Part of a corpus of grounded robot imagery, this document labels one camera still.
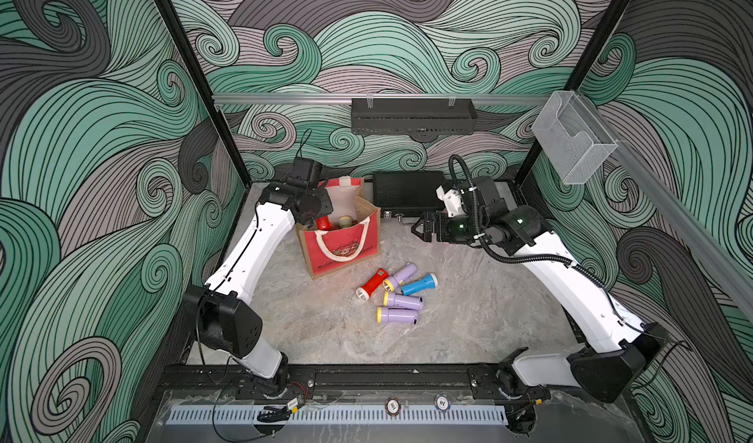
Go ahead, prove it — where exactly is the aluminium rail right wall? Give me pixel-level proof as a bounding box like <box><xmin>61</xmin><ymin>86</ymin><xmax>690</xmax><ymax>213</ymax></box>
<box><xmin>577</xmin><ymin>94</ymin><xmax>752</xmax><ymax>317</ymax></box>

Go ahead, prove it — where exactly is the black hard carry case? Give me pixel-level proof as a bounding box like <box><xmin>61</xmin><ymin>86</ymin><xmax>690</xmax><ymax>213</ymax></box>
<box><xmin>372</xmin><ymin>171</ymin><xmax>445</xmax><ymax>218</ymax></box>

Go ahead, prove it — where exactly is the red canvas tote bag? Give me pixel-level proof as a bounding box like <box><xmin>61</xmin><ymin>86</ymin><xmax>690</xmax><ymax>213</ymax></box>
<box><xmin>295</xmin><ymin>176</ymin><xmax>380</xmax><ymax>278</ymax></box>

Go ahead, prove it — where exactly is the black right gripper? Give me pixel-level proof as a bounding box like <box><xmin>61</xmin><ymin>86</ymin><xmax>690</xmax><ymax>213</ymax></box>
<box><xmin>411</xmin><ymin>212</ymin><xmax>486</xmax><ymax>242</ymax></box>

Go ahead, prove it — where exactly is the purple flashlight lower row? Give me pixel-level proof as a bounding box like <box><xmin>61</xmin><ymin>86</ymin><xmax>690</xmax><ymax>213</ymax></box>
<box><xmin>376</xmin><ymin>307</ymin><xmax>419</xmax><ymax>325</ymax></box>

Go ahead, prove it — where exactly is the aluminium rail wall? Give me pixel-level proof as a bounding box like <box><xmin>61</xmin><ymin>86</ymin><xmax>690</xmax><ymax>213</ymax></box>
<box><xmin>577</xmin><ymin>94</ymin><xmax>752</xmax><ymax>317</ymax></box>
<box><xmin>212</xmin><ymin>92</ymin><xmax>550</xmax><ymax>106</ymax></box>

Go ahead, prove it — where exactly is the purple flashlight middle row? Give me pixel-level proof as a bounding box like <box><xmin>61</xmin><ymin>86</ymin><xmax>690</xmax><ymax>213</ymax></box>
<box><xmin>382</xmin><ymin>291</ymin><xmax>424</xmax><ymax>311</ymax></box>

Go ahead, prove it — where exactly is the white slotted cable duct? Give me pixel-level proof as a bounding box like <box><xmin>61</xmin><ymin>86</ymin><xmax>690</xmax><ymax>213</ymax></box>
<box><xmin>166</xmin><ymin>405</ymin><xmax>508</xmax><ymax>425</ymax></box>

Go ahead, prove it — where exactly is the black wall-mounted shelf tray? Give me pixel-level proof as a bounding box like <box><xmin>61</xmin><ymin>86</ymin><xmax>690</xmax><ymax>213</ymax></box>
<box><xmin>350</xmin><ymin>97</ymin><xmax>478</xmax><ymax>136</ymax></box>

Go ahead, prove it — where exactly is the black front mounting rail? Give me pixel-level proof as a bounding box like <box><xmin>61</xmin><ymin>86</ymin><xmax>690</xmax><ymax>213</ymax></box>
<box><xmin>159</xmin><ymin>363</ymin><xmax>524</xmax><ymax>396</ymax></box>

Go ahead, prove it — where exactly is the red flashlight white head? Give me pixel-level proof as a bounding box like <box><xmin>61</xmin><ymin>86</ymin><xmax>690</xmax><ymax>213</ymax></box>
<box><xmin>355</xmin><ymin>269</ymin><xmax>388</xmax><ymax>301</ymax></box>

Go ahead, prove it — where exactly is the blue flashlight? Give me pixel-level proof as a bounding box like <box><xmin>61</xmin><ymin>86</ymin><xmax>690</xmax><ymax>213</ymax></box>
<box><xmin>401</xmin><ymin>274</ymin><xmax>437</xmax><ymax>296</ymax></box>

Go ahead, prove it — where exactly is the aluminium rail back wall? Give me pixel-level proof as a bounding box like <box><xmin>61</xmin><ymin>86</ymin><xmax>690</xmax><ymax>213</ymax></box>
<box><xmin>212</xmin><ymin>92</ymin><xmax>550</xmax><ymax>106</ymax></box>

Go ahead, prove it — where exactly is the purple flashlight row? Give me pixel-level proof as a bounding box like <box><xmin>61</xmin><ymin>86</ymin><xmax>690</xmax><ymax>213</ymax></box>
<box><xmin>382</xmin><ymin>291</ymin><xmax>424</xmax><ymax>311</ymax></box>
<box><xmin>376</xmin><ymin>307</ymin><xmax>419</xmax><ymax>325</ymax></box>

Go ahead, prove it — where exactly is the clear plastic wall bin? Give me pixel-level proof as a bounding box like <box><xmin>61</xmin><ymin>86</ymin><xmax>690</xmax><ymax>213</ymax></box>
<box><xmin>533</xmin><ymin>90</ymin><xmax>618</xmax><ymax>185</ymax></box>

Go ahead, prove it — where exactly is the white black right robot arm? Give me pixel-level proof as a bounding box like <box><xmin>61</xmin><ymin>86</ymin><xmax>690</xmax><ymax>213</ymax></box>
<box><xmin>411</xmin><ymin>154</ymin><xmax>669</xmax><ymax>403</ymax></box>

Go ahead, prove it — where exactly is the purple flashlight centre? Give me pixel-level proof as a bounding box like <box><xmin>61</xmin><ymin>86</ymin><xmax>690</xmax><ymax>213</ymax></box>
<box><xmin>382</xmin><ymin>263</ymin><xmax>418</xmax><ymax>291</ymax></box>

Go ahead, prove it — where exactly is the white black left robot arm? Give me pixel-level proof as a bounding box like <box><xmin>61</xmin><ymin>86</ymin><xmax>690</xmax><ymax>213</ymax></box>
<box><xmin>182</xmin><ymin>157</ymin><xmax>333</xmax><ymax>379</ymax></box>

